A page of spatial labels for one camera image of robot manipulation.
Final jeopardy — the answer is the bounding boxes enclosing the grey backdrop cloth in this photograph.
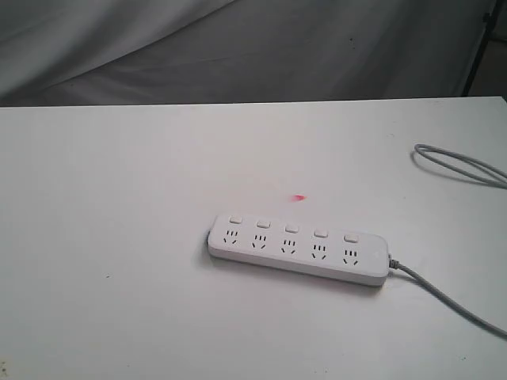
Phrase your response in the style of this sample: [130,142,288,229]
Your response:
[1,1,494,106]

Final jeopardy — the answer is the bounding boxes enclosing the black tripod stand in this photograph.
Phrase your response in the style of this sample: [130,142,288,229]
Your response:
[460,0,505,97]

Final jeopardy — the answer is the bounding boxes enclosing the white five-outlet power strip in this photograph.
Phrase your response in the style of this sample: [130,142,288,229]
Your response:
[208,214,391,287]

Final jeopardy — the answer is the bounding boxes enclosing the grey power cable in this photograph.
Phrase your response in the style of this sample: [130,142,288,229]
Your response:
[387,142,507,340]

